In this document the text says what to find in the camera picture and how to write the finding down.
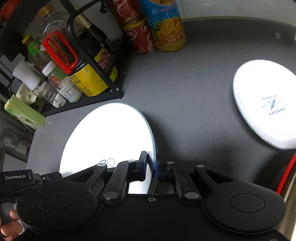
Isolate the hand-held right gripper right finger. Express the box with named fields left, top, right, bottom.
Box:
left=155, top=161, right=234, bottom=203

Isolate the white tall bottle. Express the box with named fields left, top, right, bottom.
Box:
left=13, top=60, right=41, bottom=90

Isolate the white capped seasoning bottle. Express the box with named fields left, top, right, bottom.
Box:
left=42, top=61, right=67, bottom=93

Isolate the clear bottle gold cap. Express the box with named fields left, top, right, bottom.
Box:
left=37, top=4, right=70, bottom=47

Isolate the black metal rack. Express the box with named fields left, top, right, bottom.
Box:
left=0, top=0, right=125, bottom=117

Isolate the orange juice bottle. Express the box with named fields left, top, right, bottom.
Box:
left=139, top=0, right=186, bottom=52

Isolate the dark soy sauce bottle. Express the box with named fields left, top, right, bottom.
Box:
left=73, top=13, right=119, bottom=82

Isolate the red plastic basket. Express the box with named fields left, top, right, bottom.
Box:
left=0, top=0, right=13, bottom=18

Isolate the red and black bowl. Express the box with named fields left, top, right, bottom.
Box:
left=275, top=153, right=296, bottom=195

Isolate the oil jug red handle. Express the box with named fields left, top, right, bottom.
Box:
left=42, top=31, right=109, bottom=97

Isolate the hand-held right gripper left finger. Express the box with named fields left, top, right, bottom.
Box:
left=61, top=151, right=148, bottom=204

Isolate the person's left hand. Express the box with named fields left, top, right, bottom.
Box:
left=0, top=209, right=24, bottom=237

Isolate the white labelled jar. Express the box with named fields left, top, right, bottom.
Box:
left=58, top=76, right=83, bottom=103

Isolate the white flat plate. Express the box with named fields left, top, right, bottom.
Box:
left=232, top=60, right=296, bottom=150

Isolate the white deep plate teal print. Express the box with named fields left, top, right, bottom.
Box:
left=59, top=103, right=159, bottom=194

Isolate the beige cloth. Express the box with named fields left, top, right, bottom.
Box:
left=16, top=83, right=37, bottom=105

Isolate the green cardboard box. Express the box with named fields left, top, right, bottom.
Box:
left=5, top=95, right=46, bottom=130

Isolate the small clear spice jar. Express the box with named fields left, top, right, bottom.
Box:
left=37, top=82, right=66, bottom=108

